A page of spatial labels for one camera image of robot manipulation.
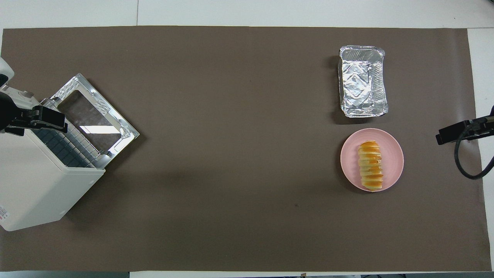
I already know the pink round plate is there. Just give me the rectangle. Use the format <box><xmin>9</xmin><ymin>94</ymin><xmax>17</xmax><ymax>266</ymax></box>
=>
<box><xmin>340</xmin><ymin>128</ymin><xmax>404</xmax><ymax>192</ymax></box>

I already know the brown table mat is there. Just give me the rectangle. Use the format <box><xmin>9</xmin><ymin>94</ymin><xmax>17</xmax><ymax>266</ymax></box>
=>
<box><xmin>0</xmin><ymin>26</ymin><xmax>492</xmax><ymax>273</ymax></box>

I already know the black camera cable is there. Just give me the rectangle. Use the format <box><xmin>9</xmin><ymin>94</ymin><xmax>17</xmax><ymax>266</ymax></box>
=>
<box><xmin>454</xmin><ymin>118</ymin><xmax>494</xmax><ymax>180</ymax></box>

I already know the white toaster oven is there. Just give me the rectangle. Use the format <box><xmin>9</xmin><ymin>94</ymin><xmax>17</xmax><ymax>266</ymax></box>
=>
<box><xmin>0</xmin><ymin>86</ymin><xmax>106</xmax><ymax>232</ymax></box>

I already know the metal oven wire rack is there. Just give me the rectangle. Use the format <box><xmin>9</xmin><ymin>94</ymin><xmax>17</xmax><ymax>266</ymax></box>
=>
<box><xmin>30</xmin><ymin>103</ymin><xmax>104</xmax><ymax>169</ymax></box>

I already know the glass oven door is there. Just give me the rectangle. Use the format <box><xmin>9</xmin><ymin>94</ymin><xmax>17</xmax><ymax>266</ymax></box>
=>
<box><xmin>49</xmin><ymin>73</ymin><xmax>140</xmax><ymax>169</ymax></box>

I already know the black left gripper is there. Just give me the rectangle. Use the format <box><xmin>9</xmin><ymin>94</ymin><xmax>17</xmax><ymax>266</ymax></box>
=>
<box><xmin>0</xmin><ymin>94</ymin><xmax>68</xmax><ymax>136</ymax></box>

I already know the aluminium foil tray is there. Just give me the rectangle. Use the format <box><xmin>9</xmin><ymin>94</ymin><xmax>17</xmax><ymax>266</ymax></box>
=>
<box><xmin>338</xmin><ymin>46</ymin><xmax>389</xmax><ymax>118</ymax></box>

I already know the golden twisted bread loaf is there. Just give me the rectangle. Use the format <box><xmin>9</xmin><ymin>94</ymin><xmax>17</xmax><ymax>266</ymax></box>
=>
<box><xmin>357</xmin><ymin>141</ymin><xmax>384</xmax><ymax>191</ymax></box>

